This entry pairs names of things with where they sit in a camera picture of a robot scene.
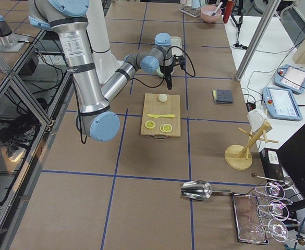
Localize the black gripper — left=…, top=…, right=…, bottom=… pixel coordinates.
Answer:
left=160, top=65, right=174, bottom=90

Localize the white steamed bun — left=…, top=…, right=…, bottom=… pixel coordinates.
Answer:
left=158, top=94, right=168, bottom=103

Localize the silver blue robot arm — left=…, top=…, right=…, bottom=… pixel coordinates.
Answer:
left=28, top=1, right=174, bottom=142
left=0, top=15, right=28, bottom=53

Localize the mint green bowl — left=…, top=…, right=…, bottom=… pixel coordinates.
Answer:
left=156, top=67, right=164, bottom=78

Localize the pink bowl with ice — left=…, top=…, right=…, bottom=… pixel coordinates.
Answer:
left=200, top=5, right=222, bottom=23

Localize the long bar spoon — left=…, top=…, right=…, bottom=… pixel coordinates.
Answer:
left=251, top=172, right=294, bottom=186

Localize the bamboo cutting board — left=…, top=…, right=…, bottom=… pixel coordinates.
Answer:
left=140, top=93, right=181, bottom=138

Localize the white bear serving tray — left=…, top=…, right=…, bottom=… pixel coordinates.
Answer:
left=170, top=36, right=183, bottom=56

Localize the yellow plastic knife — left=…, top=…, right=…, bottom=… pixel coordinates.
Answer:
left=147, top=114, right=175, bottom=118

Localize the lemon slice underneath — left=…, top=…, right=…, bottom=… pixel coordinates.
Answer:
left=160, top=124, right=165, bottom=132

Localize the blue plastic cup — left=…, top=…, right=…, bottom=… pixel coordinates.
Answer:
left=192, top=0, right=201, bottom=9

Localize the black small device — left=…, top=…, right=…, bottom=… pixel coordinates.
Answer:
left=246, top=102, right=257, bottom=112

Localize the steel tube black cap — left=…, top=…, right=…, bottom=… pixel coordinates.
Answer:
left=212, top=2, right=223, bottom=16

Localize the red cylinder tube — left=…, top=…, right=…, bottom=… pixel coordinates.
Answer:
left=223, top=0, right=234, bottom=23

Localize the wooden mug tree stand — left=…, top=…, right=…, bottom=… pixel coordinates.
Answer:
left=224, top=119, right=278, bottom=170

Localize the black tripod stick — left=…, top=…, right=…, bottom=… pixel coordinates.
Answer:
left=231, top=0, right=248, bottom=50

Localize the near blue teach pendant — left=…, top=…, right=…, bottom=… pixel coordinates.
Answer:
left=262, top=87, right=303, bottom=121

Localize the blue teach pendant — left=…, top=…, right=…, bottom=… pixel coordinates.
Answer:
left=274, top=64, right=305, bottom=94
left=262, top=87, right=303, bottom=121

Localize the metal ice scoop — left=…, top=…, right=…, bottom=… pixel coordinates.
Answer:
left=181, top=180, right=232, bottom=201

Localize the far blue teach pendant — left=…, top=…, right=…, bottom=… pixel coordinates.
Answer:
left=274, top=64, right=305, bottom=94

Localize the black computer monitor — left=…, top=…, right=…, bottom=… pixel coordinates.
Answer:
left=277, top=124, right=305, bottom=198

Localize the wine glass back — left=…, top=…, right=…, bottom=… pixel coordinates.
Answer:
left=254, top=181, right=285, bottom=201

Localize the wine glass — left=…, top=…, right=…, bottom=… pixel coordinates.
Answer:
left=254, top=181, right=285, bottom=201
left=237, top=219, right=301, bottom=245
left=248, top=195, right=289, bottom=221

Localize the wine glass middle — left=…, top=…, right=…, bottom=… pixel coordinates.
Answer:
left=248, top=195, right=289, bottom=221

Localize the wine glass front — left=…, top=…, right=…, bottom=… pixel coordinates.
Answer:
left=237, top=219, right=301, bottom=245

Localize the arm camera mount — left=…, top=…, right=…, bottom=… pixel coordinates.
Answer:
left=173, top=55, right=186, bottom=71

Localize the black camera cable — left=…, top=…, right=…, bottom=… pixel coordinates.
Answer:
left=75, top=45, right=197, bottom=144

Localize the lemon slice near handle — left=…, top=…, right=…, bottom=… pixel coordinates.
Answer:
left=144, top=120, right=156, bottom=129

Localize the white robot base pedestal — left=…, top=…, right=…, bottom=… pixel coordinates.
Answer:
left=87, top=0, right=123, bottom=85

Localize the white wire cup rack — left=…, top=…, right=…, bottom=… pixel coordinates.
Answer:
left=179, top=5, right=201, bottom=18

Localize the aluminium frame post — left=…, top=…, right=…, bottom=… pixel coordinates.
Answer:
left=235, top=0, right=281, bottom=81

